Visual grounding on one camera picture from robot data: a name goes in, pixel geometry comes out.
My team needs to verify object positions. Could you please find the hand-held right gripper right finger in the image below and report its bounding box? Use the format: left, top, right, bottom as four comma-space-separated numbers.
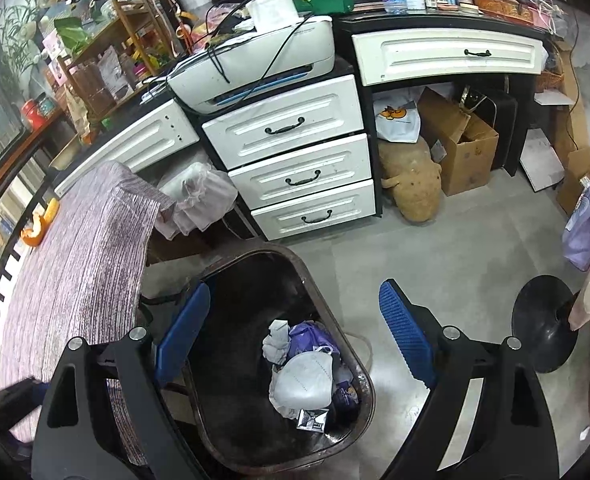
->
379, 279, 563, 480

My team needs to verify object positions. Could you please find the white board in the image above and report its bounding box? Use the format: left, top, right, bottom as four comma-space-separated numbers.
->
520, 127, 566, 192

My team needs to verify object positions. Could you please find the small black white carton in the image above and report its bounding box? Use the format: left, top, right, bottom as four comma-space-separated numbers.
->
296, 407, 330, 433

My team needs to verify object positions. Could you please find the black round stand base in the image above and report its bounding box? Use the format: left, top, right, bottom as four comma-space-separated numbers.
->
511, 275, 578, 373

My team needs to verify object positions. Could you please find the white drawer without handle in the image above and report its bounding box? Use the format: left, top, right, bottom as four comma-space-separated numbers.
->
54, 98, 200, 198

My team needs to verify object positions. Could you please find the green plant leaf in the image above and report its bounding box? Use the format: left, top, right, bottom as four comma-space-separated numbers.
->
55, 17, 96, 53

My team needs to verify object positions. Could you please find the striped purple tablecloth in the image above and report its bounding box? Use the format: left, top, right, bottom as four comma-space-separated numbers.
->
0, 161, 176, 466

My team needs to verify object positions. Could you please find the orange patterned tray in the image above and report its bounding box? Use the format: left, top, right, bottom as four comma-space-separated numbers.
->
475, 0, 538, 23

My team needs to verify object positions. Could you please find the white face mask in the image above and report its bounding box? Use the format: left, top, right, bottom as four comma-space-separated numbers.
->
270, 351, 336, 421

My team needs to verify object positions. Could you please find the black cable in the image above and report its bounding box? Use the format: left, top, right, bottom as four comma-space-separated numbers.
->
205, 0, 318, 86

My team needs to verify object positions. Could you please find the wicker basket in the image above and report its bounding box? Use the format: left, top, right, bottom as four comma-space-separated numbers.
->
535, 57, 566, 93

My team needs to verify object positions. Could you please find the white printer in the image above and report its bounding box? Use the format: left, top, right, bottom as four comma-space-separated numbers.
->
167, 15, 336, 115

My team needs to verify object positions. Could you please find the large open cardboard box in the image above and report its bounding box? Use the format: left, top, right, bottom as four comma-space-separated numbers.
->
417, 86, 500, 197

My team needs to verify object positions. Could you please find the dark brown trash bin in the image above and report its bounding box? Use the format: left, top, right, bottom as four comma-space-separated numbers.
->
182, 243, 376, 479

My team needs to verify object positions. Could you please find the red tin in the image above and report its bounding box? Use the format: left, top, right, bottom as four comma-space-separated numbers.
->
21, 99, 58, 131

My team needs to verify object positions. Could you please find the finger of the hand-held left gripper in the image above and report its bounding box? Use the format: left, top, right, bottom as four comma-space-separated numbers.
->
0, 377, 52, 432

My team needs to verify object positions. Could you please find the white plastic bag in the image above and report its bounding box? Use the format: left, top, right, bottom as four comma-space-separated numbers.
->
159, 162, 238, 238

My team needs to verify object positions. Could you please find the small cardboard box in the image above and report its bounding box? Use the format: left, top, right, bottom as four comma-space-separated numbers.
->
557, 147, 590, 216

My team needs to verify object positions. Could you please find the wide white drawer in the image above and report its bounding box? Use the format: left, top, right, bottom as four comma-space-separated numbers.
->
351, 28, 548, 87

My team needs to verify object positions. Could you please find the brown plush toy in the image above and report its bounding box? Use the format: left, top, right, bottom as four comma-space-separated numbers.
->
379, 136, 443, 222

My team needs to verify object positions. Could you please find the white drawer with curved handle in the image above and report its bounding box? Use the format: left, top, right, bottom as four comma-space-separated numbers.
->
251, 179, 376, 241
201, 75, 366, 171
228, 133, 373, 210

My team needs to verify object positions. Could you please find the grey crumpled tissue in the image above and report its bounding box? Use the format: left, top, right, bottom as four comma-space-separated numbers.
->
262, 320, 292, 366

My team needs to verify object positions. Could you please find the wooden shelf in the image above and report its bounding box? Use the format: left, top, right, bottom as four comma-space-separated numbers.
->
57, 0, 176, 121

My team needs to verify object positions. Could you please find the white bag with orange print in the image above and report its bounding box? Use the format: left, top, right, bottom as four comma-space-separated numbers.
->
373, 91, 422, 142

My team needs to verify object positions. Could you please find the orange peel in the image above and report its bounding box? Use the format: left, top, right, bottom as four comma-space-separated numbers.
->
21, 197, 60, 247

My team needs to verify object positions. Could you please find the black desk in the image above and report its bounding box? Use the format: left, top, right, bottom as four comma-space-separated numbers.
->
50, 10, 563, 241

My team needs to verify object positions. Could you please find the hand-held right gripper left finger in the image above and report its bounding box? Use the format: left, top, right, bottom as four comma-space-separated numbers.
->
32, 281, 212, 480

